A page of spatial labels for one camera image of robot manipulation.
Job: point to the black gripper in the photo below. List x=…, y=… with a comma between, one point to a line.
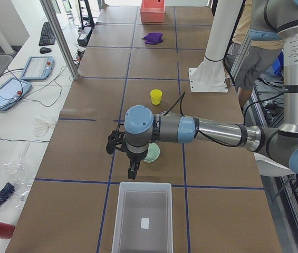
x=134, y=158

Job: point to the mint green bowl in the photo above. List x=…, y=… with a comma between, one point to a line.
x=152, y=154

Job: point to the yellow plastic cup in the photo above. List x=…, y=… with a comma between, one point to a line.
x=156, y=96

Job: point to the purple cloth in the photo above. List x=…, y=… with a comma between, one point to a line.
x=153, y=38

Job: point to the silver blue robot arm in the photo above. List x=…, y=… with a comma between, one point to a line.
x=270, y=19

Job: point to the clear white plastic box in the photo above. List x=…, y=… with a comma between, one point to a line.
x=143, y=218

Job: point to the black power box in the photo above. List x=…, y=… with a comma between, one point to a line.
x=84, y=36

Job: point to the white crumpled cloth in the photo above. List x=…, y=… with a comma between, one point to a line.
x=42, y=124

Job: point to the clear crumpled plastic wrap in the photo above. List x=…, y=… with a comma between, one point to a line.
x=21, y=176

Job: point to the white curved plastic panel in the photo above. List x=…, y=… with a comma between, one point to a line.
x=269, y=168

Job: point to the far blue teach pendant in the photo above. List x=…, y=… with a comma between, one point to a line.
x=37, y=68

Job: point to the blue teach pendant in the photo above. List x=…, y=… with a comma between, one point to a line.
x=12, y=91
x=37, y=68

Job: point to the near blue teach pendant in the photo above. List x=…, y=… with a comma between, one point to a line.
x=12, y=91

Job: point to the black computer mouse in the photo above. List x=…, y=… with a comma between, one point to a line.
x=44, y=50

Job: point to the black keyboard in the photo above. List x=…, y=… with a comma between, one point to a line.
x=47, y=36

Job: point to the pink plastic bin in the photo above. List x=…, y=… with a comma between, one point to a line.
x=152, y=11

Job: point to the person in tan shirt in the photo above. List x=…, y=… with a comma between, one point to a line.
x=260, y=56

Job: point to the wrist black camera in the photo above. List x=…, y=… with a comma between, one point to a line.
x=116, y=141

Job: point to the white pedestal column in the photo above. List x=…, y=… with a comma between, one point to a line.
x=210, y=76

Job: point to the aluminium frame post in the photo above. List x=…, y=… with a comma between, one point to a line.
x=55, y=25

